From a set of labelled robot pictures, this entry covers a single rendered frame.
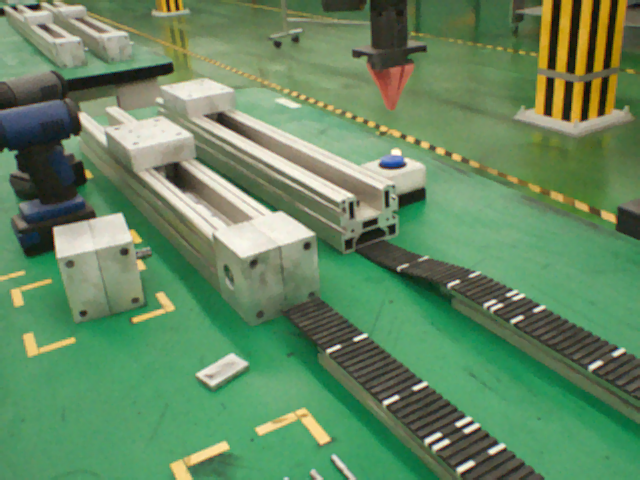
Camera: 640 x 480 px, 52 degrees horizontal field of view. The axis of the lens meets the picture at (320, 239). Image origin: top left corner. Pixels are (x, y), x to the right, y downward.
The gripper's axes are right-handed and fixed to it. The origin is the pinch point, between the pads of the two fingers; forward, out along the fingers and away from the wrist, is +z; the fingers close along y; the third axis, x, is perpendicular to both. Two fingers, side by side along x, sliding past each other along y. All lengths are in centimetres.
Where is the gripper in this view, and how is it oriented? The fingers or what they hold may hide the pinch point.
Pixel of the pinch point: (390, 104)
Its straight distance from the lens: 108.5
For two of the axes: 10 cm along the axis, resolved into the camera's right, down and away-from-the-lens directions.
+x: 5.1, 3.5, -7.8
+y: -8.5, 2.8, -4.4
